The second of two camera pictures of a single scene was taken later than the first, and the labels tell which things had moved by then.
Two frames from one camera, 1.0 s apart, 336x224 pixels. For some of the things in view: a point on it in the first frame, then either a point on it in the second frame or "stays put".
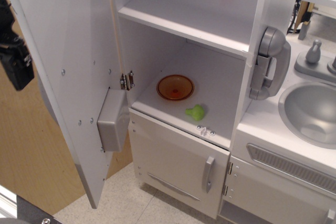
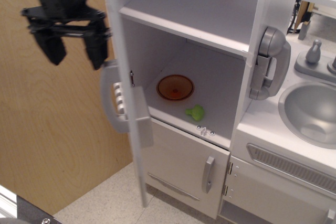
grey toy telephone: [271, 71] stays put
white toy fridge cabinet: [190, 39] stays put
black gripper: [14, 56] to [63, 9]
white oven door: [276, 198] stays put
